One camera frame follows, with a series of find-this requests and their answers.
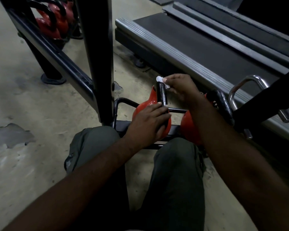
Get black metal weight rack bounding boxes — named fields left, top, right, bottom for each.
left=0, top=0, right=191, bottom=150

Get chrome metal handle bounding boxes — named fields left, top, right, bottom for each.
left=228, top=75, right=289, bottom=140

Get treadmill with grey side rails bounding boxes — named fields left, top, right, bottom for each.
left=173, top=0, right=289, bottom=62
left=114, top=4, right=289, bottom=145

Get black metal beam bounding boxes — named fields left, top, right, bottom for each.
left=232, top=66, right=289, bottom=133

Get white wiping cloth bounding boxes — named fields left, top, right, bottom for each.
left=156, top=76, right=171, bottom=89

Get person's right hand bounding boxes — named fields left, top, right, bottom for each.
left=162, top=74, right=206, bottom=109

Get red kettlebell with black handle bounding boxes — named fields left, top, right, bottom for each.
left=132, top=82, right=172, bottom=140
left=62, top=0, right=75, bottom=24
left=34, top=0, right=70, bottom=34
left=26, top=0, right=62, bottom=41
left=180, top=90, right=235, bottom=146

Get person's grey trousers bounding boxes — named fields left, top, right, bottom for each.
left=64, top=126, right=206, bottom=231

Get person's left hand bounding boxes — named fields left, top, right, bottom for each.
left=124, top=102, right=171, bottom=152

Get dark flat base plate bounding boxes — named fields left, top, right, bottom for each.
left=144, top=0, right=174, bottom=6

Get person's right forearm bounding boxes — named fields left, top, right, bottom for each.
left=187, top=97, right=289, bottom=231

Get person's left forearm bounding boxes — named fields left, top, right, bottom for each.
left=2, top=137, right=140, bottom=231

